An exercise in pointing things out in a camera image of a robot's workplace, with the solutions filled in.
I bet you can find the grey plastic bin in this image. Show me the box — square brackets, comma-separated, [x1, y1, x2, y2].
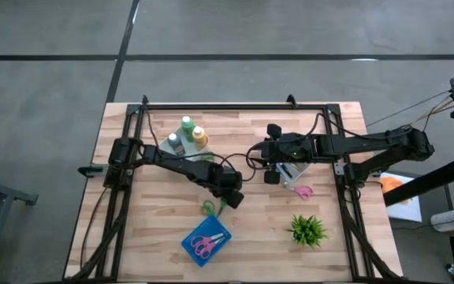
[274, 159, 313, 185]

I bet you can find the blue slotted plastic basket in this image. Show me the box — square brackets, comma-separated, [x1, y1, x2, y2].
[180, 215, 233, 268]

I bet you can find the thin black cable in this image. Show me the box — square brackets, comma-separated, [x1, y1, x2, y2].
[366, 89, 454, 128]

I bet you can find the black diagonal beam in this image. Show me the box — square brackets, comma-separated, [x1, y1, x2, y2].
[382, 155, 454, 207]

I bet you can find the green plant in white pot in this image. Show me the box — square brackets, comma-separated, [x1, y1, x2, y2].
[288, 214, 329, 249]

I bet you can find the white plastic bin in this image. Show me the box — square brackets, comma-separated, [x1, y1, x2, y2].
[158, 125, 211, 163]

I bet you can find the grey metal stand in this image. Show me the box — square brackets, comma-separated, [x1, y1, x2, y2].
[0, 172, 39, 284]

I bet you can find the white roll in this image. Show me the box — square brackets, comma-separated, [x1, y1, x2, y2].
[430, 207, 454, 233]

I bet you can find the thin brown cable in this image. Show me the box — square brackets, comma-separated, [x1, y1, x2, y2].
[79, 185, 109, 271]

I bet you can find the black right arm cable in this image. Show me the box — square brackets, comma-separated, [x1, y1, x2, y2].
[244, 112, 370, 171]

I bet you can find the orange cloth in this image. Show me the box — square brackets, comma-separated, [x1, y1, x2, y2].
[379, 176, 409, 204]

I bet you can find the yellow paint bottle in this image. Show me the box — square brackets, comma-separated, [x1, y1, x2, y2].
[191, 125, 210, 152]

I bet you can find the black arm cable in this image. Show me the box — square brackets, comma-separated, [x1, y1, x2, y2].
[244, 112, 370, 171]
[143, 106, 256, 183]

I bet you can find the black paint bottle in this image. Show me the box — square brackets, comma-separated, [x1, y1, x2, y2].
[166, 133, 187, 157]

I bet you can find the green paint bottle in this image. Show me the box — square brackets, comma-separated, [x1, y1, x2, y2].
[180, 115, 196, 143]

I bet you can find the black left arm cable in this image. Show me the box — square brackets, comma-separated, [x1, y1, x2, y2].
[143, 106, 256, 183]

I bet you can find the white board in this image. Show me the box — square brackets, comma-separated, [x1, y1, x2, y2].
[384, 172, 423, 223]

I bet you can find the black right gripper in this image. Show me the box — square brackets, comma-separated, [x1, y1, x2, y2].
[250, 122, 323, 185]

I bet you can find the thin orange cable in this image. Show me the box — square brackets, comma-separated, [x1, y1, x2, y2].
[400, 98, 454, 129]

